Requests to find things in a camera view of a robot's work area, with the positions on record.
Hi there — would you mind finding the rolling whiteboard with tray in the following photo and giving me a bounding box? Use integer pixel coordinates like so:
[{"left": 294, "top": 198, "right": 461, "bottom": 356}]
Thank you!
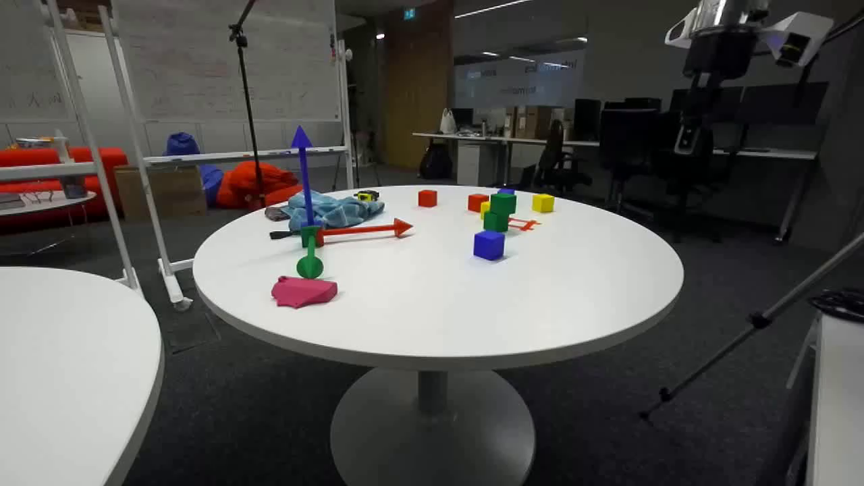
[{"left": 0, "top": 0, "right": 146, "bottom": 291}]

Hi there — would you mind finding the long white office desk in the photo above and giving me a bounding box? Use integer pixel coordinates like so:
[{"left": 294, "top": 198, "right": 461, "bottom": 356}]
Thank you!
[{"left": 411, "top": 127, "right": 821, "bottom": 193}]

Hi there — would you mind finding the pink flat toy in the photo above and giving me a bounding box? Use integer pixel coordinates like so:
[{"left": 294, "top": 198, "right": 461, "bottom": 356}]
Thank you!
[{"left": 271, "top": 273, "right": 343, "bottom": 310}]

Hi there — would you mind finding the red beanbag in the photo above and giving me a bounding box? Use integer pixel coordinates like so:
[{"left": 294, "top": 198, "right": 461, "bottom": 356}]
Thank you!
[{"left": 214, "top": 159, "right": 305, "bottom": 212}]

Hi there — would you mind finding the long ceiling light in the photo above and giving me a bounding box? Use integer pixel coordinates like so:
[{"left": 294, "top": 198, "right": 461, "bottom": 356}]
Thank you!
[{"left": 453, "top": 0, "right": 533, "bottom": 21}]

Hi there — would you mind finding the small round white table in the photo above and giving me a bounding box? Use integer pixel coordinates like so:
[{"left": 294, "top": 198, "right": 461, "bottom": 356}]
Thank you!
[{"left": 0, "top": 189, "right": 97, "bottom": 220}]

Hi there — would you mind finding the blue beanbag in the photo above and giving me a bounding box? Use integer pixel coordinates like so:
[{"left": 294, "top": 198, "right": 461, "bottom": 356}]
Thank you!
[{"left": 164, "top": 129, "right": 228, "bottom": 208}]

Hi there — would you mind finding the blue axis arrow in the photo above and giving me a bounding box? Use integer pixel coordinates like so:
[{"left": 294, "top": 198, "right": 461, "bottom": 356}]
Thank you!
[{"left": 289, "top": 125, "right": 320, "bottom": 232}]

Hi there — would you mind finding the black cable coil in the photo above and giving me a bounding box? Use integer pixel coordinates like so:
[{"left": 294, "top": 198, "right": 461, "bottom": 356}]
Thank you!
[{"left": 808, "top": 287, "right": 864, "bottom": 325}]

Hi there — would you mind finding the black camera tripod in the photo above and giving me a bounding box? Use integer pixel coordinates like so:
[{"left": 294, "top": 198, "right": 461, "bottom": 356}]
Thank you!
[{"left": 638, "top": 231, "right": 864, "bottom": 424}]

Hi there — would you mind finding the green ball toy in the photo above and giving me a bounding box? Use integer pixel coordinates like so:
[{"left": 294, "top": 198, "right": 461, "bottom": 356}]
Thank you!
[{"left": 294, "top": 225, "right": 324, "bottom": 281}]

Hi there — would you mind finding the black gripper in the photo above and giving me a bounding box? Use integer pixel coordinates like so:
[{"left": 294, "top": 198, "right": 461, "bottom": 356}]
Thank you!
[{"left": 673, "top": 82, "right": 723, "bottom": 166}]

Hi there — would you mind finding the white table pedestal base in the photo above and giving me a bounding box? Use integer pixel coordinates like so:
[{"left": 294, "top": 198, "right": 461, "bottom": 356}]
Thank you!
[{"left": 326, "top": 362, "right": 537, "bottom": 486}]

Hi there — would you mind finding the white round side table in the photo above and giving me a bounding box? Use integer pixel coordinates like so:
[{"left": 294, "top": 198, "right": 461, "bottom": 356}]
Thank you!
[{"left": 0, "top": 266, "right": 168, "bottom": 486}]

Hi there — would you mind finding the cardboard box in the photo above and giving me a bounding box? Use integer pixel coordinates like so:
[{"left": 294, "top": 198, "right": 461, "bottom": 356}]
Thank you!
[{"left": 116, "top": 166, "right": 209, "bottom": 223}]

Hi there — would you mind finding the black computer monitor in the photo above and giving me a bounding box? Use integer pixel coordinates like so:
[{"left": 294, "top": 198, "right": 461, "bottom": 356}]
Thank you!
[{"left": 569, "top": 94, "right": 606, "bottom": 143}]

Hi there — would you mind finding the white robot stand table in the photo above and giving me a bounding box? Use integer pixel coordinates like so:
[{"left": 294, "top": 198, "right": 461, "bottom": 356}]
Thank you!
[{"left": 802, "top": 289, "right": 864, "bottom": 486}]

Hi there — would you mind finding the light blue crumpled cloth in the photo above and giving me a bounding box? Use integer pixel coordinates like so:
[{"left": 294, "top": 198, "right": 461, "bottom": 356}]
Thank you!
[{"left": 285, "top": 189, "right": 386, "bottom": 232}]

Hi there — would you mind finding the red sofa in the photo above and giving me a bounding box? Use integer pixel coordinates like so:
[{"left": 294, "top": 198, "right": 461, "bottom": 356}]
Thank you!
[{"left": 0, "top": 147, "right": 131, "bottom": 227}]

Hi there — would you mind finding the black office chair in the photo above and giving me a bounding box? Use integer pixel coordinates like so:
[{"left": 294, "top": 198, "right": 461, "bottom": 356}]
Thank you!
[
  {"left": 537, "top": 119, "right": 582, "bottom": 194},
  {"left": 596, "top": 105, "right": 723, "bottom": 239}
]

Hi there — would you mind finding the red axis arrow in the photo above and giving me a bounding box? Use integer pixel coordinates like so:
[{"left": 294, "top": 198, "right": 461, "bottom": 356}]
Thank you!
[{"left": 313, "top": 216, "right": 416, "bottom": 250}]

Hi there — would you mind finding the black microphone stand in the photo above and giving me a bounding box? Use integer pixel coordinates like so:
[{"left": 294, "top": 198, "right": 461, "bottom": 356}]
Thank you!
[{"left": 228, "top": 0, "right": 272, "bottom": 212}]

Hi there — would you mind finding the large rolling whiteboard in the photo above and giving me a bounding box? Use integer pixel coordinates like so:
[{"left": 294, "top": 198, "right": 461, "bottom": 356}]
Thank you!
[{"left": 94, "top": 0, "right": 360, "bottom": 313}]

